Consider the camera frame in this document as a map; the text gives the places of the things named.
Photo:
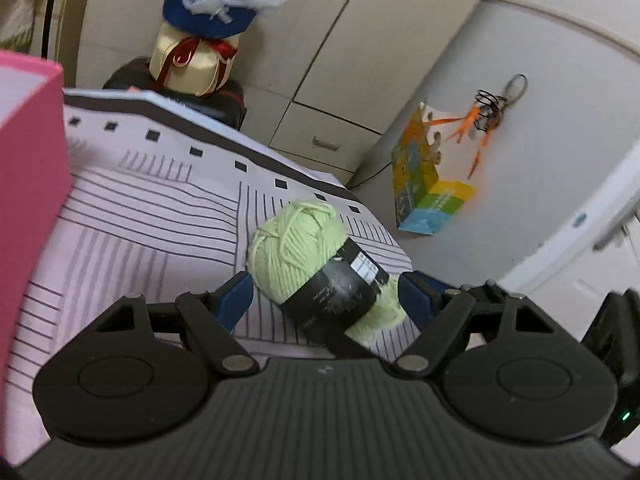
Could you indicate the beige wardrobe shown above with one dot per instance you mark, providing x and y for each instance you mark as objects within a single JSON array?
[{"x": 350, "y": 60}]

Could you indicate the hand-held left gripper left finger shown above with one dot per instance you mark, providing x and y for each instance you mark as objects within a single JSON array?
[{"x": 235, "y": 300}]

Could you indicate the fluffy white green pajama jacket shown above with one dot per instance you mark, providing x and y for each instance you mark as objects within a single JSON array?
[{"x": 15, "y": 0}]

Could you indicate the white door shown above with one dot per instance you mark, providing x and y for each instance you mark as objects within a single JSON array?
[{"x": 550, "y": 110}]

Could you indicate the colourful gift bag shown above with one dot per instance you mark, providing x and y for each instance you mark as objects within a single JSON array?
[{"x": 415, "y": 180}]

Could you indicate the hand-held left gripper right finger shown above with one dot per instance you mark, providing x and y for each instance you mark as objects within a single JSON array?
[{"x": 415, "y": 295}]

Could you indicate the green yarn skein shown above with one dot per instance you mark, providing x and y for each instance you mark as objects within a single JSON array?
[{"x": 295, "y": 250}]

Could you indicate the pink cardboard box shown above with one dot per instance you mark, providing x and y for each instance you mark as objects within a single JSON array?
[{"x": 25, "y": 185}]

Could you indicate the flower bouquet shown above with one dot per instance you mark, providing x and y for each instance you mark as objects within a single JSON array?
[{"x": 210, "y": 10}]

